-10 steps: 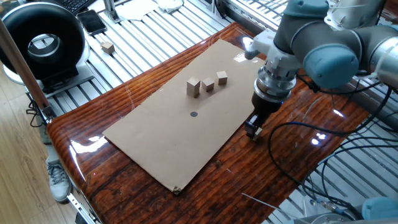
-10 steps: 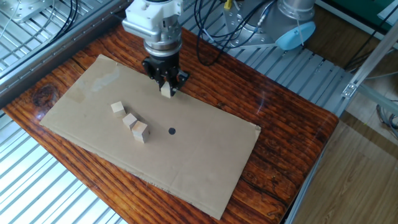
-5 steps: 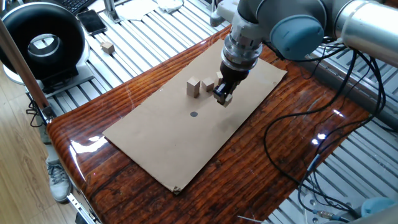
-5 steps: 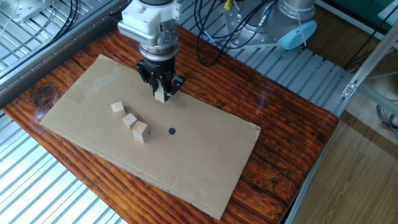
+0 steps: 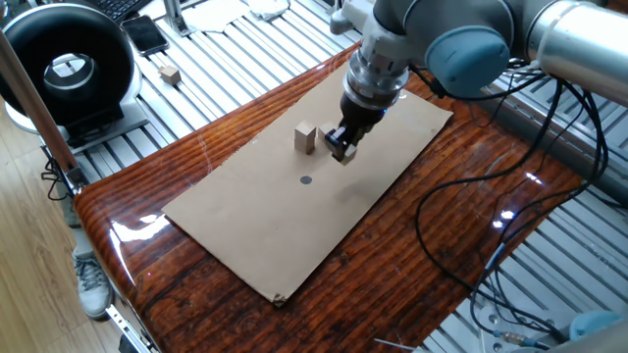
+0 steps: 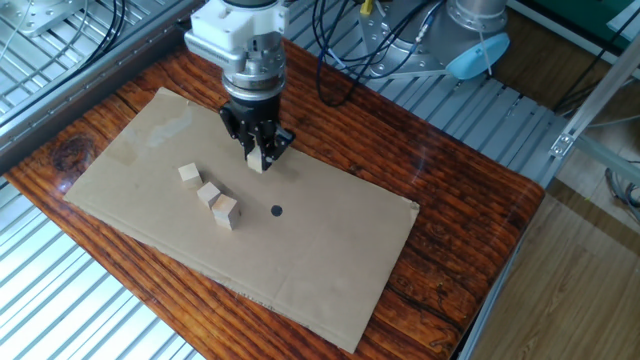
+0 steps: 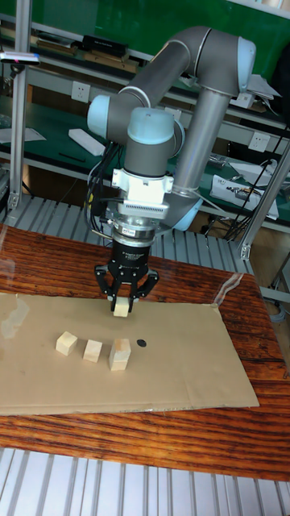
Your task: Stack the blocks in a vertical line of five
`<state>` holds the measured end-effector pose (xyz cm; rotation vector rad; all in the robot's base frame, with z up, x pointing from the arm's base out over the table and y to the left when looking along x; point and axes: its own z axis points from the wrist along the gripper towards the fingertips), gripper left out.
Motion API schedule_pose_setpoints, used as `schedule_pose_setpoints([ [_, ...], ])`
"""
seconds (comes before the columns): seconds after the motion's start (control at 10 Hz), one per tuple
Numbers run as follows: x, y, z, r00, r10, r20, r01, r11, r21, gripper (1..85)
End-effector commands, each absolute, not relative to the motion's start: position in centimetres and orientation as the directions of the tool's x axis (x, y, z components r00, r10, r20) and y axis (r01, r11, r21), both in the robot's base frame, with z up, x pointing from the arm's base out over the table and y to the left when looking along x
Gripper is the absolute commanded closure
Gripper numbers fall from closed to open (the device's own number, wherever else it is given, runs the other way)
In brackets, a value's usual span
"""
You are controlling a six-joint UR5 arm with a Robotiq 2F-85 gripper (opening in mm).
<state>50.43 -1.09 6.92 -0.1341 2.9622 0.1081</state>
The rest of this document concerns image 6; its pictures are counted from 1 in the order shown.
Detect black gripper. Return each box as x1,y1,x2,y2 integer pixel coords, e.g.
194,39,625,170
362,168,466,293
218,92,296,174

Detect aluminium frame post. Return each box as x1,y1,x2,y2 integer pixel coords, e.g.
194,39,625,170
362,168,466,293
548,32,640,174

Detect silver plate with holes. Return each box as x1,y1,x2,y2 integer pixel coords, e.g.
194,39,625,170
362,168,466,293
0,0,89,39

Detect glossy brown wooden board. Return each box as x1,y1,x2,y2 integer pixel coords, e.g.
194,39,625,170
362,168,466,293
3,19,546,360

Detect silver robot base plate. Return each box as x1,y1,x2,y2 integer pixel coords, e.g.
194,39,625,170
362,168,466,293
358,0,454,81

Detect grey aluminium frame beam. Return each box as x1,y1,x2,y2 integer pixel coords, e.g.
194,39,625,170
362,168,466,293
0,0,201,174

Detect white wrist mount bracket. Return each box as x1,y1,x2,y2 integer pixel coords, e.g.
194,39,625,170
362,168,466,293
183,0,291,71

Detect grey floor cables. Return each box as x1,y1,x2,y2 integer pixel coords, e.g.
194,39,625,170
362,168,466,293
603,167,640,224

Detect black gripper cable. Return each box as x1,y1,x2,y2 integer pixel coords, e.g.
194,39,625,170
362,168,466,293
312,0,451,108

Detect light wooden cube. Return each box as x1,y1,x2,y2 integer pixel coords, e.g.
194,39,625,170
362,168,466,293
196,181,223,210
246,145,266,175
211,193,240,219
177,162,204,190
215,212,242,232

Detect white cable tie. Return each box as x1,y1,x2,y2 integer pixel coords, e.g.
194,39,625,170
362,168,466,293
477,29,494,76

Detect brown cardboard sheet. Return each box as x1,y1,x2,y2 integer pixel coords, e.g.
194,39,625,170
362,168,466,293
63,87,420,355

